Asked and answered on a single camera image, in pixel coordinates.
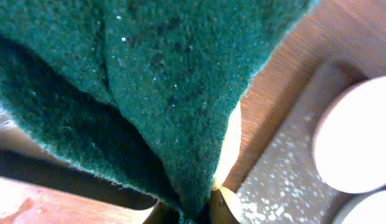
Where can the dark brown serving tray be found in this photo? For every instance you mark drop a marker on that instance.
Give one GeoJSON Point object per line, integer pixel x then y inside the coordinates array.
{"type": "Point", "coordinates": [284, 186]}

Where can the green and yellow sponge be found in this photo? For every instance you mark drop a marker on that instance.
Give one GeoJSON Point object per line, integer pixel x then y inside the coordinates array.
{"type": "Point", "coordinates": [137, 92]}

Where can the light grey plate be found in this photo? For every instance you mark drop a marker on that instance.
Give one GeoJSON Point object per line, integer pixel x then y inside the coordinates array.
{"type": "Point", "coordinates": [364, 209]}

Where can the black tray with soapy water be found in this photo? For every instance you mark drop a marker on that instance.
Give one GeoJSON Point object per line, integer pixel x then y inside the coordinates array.
{"type": "Point", "coordinates": [37, 188]}

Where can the pink plate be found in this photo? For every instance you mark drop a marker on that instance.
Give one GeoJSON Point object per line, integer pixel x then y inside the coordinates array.
{"type": "Point", "coordinates": [349, 143]}

